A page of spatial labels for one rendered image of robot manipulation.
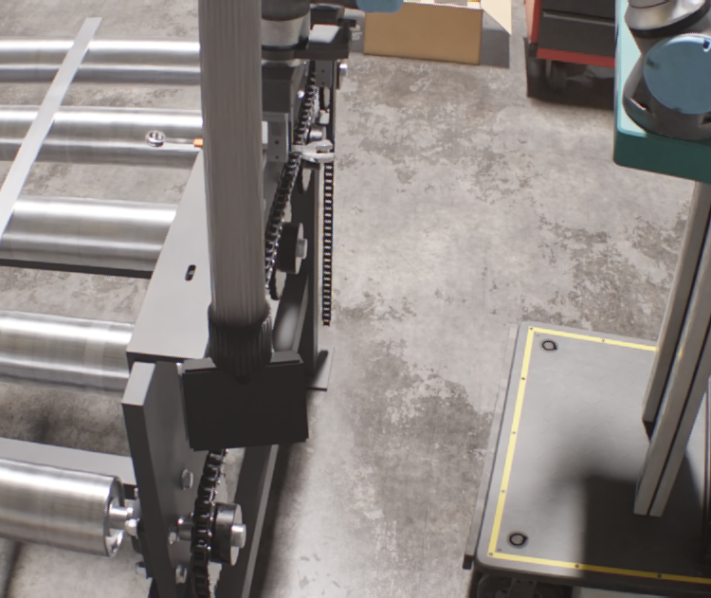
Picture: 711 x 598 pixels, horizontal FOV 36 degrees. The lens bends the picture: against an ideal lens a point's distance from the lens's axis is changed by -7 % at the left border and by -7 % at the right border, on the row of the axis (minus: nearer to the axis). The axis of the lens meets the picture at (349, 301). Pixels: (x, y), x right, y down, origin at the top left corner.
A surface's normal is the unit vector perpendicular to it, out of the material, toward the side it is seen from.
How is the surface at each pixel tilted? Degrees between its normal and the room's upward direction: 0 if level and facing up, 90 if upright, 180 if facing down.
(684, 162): 90
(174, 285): 0
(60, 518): 53
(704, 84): 97
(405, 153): 0
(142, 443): 90
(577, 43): 90
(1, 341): 37
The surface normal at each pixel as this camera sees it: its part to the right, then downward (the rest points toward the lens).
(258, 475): 0.02, -0.76
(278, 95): -0.11, 0.65
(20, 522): -0.09, 0.27
